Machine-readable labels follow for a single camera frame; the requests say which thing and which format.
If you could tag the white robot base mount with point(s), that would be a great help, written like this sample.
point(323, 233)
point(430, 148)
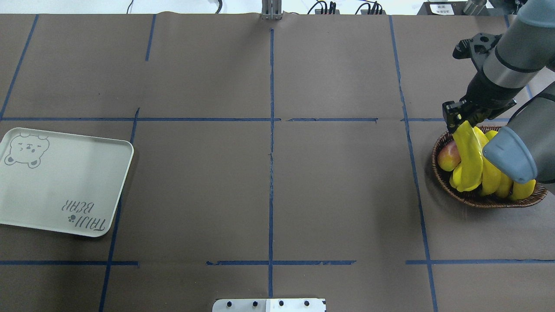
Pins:
point(270, 305)

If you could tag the brown wicker basket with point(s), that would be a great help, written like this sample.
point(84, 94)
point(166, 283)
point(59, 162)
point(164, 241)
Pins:
point(472, 198)

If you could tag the white bear tray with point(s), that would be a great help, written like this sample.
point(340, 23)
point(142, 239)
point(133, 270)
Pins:
point(61, 182)

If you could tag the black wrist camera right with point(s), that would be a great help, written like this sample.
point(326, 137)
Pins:
point(477, 48)

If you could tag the red yellow mango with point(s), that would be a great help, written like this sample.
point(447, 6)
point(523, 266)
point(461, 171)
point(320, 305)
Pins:
point(449, 158)

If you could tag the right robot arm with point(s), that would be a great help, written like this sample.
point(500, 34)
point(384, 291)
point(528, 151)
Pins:
point(523, 149)

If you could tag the yellow banana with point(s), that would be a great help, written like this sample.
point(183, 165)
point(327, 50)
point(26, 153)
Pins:
point(505, 186)
point(491, 176)
point(521, 191)
point(470, 160)

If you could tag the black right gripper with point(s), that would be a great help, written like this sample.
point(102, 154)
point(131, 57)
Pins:
point(484, 92)

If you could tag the aluminium frame post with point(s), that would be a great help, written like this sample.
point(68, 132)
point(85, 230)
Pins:
point(271, 9)

